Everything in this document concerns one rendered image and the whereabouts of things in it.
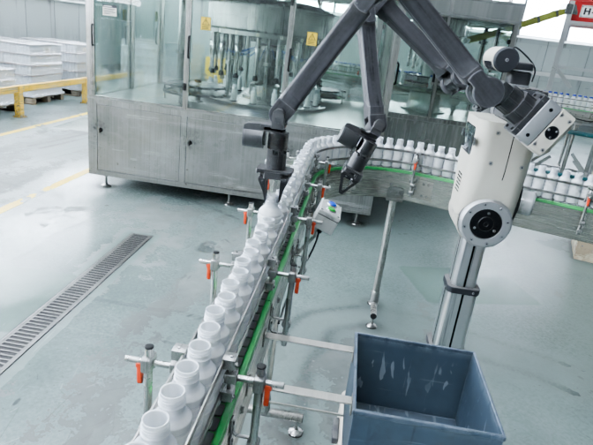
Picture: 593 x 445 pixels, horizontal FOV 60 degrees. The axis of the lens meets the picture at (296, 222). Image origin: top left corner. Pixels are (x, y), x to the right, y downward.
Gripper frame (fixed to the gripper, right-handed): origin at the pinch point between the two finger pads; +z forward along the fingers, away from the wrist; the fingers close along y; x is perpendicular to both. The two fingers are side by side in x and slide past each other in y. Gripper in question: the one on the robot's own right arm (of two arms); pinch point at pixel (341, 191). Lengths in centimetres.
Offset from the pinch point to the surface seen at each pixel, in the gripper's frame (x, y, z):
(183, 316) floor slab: -37, -95, 139
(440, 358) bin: 39, 51, 14
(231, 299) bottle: -16, 82, 8
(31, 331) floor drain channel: -104, -55, 164
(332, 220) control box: 1.8, 3.8, 9.5
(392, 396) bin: 35, 51, 31
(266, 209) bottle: -19.3, 30.0, 7.5
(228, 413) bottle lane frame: -7, 94, 23
